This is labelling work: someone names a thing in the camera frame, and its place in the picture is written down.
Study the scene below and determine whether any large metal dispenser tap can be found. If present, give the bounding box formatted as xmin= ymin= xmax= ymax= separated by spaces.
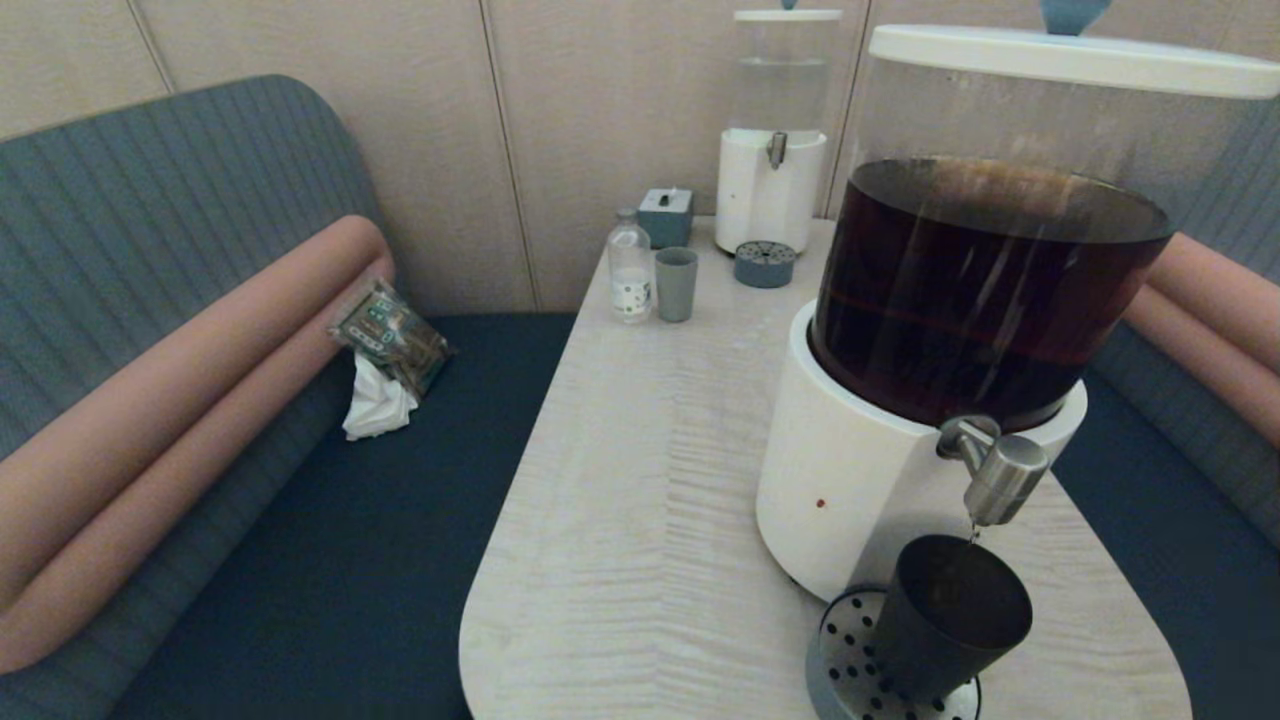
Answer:
xmin=937 ymin=415 xmax=1051 ymax=528

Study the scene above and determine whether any black tapered cup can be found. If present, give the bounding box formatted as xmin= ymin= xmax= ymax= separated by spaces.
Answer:
xmin=870 ymin=534 xmax=1034 ymax=703

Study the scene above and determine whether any grey-blue plastic cup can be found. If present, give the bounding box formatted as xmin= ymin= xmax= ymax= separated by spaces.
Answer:
xmin=655 ymin=247 xmax=699 ymax=323

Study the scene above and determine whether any clear plastic bottle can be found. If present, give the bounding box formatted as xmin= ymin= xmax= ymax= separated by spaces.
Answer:
xmin=607 ymin=208 xmax=654 ymax=324

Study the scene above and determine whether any grey-blue tissue box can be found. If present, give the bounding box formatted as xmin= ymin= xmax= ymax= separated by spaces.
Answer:
xmin=637 ymin=187 xmax=695 ymax=249

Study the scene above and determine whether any small perforated drip tray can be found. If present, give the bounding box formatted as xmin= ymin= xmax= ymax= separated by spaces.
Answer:
xmin=733 ymin=240 xmax=798 ymax=289

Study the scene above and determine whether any small clear water dispenser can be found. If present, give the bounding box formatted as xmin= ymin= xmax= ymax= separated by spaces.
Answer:
xmin=715 ymin=18 xmax=841 ymax=256

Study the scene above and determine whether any large dark tea dispenser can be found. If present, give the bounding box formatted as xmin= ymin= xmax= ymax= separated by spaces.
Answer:
xmin=755 ymin=55 xmax=1271 ymax=606

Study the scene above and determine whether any green snack packet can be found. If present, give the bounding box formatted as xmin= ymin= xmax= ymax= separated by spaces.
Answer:
xmin=328 ymin=278 xmax=453 ymax=399

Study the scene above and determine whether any crumpled white tissue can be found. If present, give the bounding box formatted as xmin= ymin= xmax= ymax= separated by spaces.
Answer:
xmin=342 ymin=350 xmax=421 ymax=442

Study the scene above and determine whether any dark blue seat cushion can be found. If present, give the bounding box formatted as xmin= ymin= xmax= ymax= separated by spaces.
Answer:
xmin=110 ymin=312 xmax=581 ymax=720
xmin=1060 ymin=370 xmax=1280 ymax=720

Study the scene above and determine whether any large perforated drip tray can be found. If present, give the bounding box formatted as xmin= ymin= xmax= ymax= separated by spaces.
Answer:
xmin=805 ymin=587 xmax=982 ymax=720

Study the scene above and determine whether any small white dispenser lid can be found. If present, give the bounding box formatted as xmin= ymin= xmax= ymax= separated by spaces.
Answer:
xmin=733 ymin=0 xmax=844 ymax=24

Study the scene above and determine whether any large white dispenser lid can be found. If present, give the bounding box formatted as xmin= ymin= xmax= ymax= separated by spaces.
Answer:
xmin=868 ymin=0 xmax=1280 ymax=100

